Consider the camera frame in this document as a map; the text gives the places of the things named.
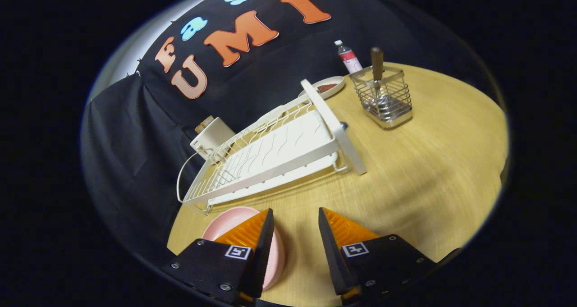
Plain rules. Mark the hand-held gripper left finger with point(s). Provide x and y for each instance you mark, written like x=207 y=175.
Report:
x=261 y=257

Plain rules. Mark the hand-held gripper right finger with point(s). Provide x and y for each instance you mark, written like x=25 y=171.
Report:
x=331 y=257

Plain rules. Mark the pink plate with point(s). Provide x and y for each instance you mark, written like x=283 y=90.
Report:
x=234 y=223

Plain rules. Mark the white toaster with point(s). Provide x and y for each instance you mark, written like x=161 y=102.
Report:
x=212 y=138

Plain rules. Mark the toast slices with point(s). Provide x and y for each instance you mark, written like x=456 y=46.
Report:
x=203 y=124

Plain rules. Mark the black backdrop cloth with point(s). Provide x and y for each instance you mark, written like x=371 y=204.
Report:
x=225 y=95

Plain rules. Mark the white bowl with red food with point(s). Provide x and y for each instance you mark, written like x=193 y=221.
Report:
x=325 y=88

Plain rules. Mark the clear plastic bottle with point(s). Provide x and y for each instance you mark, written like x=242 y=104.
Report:
x=349 y=57

